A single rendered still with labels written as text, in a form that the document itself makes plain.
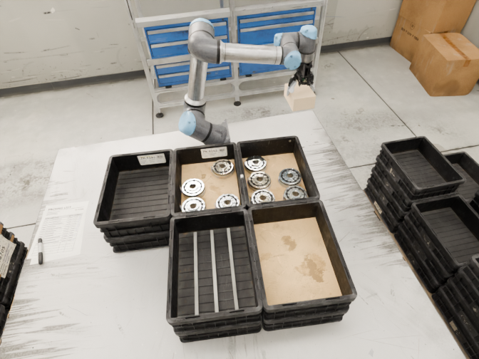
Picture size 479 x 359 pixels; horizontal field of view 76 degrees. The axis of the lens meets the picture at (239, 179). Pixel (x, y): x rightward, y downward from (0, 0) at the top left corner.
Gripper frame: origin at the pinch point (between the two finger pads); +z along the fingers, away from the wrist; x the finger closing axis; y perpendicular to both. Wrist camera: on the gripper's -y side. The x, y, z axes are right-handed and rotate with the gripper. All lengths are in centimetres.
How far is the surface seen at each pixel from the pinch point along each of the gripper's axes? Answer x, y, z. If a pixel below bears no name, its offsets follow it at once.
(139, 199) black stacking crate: -89, 43, 14
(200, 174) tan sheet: -60, 34, 14
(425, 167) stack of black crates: 77, 29, 47
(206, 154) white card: -55, 27, 8
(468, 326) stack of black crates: 54, 112, 68
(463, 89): 219, -95, 89
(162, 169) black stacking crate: -78, 26, 14
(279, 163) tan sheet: -20.9, 36.2, 13.6
